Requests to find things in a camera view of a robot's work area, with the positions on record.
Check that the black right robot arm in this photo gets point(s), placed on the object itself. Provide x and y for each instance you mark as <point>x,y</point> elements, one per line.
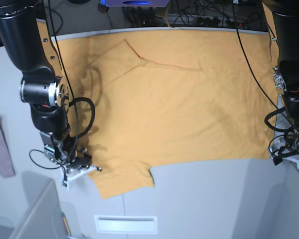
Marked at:
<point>29,37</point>

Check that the purple box with blue oval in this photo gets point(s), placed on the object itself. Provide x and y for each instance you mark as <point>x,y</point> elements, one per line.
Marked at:
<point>141,3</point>

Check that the orange pencil in bin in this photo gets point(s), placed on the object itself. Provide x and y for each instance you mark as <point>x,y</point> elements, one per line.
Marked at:
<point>66,224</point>

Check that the orange yellow T-shirt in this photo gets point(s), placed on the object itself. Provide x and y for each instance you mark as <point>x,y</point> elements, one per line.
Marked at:
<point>170,96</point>

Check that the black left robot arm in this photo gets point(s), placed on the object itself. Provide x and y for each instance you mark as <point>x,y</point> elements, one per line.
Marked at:
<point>282,18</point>

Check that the white paper label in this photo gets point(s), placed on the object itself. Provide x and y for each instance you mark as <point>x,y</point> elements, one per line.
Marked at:
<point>126,224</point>

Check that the grey left bin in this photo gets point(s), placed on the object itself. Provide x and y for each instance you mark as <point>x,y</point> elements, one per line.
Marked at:
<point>43,219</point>

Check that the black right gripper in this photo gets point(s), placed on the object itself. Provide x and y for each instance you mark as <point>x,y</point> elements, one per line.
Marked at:
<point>65,153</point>

